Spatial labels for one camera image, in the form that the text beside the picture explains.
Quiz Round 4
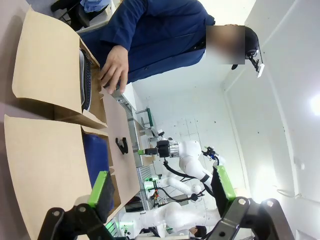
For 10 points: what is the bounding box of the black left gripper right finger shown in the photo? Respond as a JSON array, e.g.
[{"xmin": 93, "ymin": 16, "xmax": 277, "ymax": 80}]
[{"xmin": 204, "ymin": 164, "xmax": 296, "ymax": 240}]

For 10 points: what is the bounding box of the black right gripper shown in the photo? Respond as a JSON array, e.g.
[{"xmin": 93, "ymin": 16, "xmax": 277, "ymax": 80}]
[{"xmin": 137, "ymin": 140, "xmax": 172, "ymax": 159}]

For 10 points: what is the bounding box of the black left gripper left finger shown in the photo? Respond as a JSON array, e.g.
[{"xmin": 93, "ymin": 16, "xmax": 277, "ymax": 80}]
[{"xmin": 37, "ymin": 170, "xmax": 116, "ymax": 240}]

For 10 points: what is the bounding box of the navy blue pencil pouch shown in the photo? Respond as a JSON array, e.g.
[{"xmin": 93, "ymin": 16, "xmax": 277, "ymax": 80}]
[{"xmin": 82, "ymin": 133, "xmax": 116, "ymax": 211}]

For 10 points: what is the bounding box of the person's right forearm navy sleeve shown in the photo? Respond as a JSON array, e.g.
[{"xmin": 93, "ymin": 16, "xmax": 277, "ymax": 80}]
[{"xmin": 108, "ymin": 0, "xmax": 157, "ymax": 54}]

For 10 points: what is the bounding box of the large open cardboard box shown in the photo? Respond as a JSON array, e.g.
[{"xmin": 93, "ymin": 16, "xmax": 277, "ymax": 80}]
[{"xmin": 3, "ymin": 114, "xmax": 122, "ymax": 240}]

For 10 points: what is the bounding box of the small open cardboard box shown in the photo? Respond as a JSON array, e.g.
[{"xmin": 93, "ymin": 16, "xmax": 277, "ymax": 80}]
[{"xmin": 11, "ymin": 6, "xmax": 109, "ymax": 131}]

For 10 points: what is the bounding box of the person's right hand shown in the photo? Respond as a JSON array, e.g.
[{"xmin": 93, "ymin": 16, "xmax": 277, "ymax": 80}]
[{"xmin": 99, "ymin": 46, "xmax": 131, "ymax": 95}]

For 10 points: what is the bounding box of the black open stapler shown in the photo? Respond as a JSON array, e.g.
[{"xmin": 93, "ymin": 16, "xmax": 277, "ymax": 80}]
[{"xmin": 115, "ymin": 136, "xmax": 129, "ymax": 156}]

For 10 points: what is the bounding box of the black green background gripper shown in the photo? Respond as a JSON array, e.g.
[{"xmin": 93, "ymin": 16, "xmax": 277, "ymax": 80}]
[{"xmin": 201, "ymin": 145, "xmax": 221, "ymax": 166}]

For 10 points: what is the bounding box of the person in navy coat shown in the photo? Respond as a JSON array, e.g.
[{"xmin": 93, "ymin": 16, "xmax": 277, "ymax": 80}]
[{"xmin": 79, "ymin": 0, "xmax": 261, "ymax": 85}]

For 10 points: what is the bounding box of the black office chair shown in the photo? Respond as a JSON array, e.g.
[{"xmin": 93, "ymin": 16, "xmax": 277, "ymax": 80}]
[{"xmin": 50, "ymin": 0, "xmax": 111, "ymax": 29}]

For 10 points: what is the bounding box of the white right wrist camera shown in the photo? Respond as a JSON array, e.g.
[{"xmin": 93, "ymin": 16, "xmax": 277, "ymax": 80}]
[{"xmin": 149, "ymin": 128, "xmax": 174, "ymax": 142}]

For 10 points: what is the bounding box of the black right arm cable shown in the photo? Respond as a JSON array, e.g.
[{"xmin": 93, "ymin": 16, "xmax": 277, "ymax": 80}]
[{"xmin": 162, "ymin": 157, "xmax": 202, "ymax": 182}]

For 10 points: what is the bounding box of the green metal frame stand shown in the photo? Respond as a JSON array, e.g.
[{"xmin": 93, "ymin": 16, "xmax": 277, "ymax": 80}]
[{"xmin": 135, "ymin": 106, "xmax": 156, "ymax": 131}]

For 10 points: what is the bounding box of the head-mounted camera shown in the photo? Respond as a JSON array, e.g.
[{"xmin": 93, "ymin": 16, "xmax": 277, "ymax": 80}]
[{"xmin": 246, "ymin": 48, "xmax": 266, "ymax": 79}]

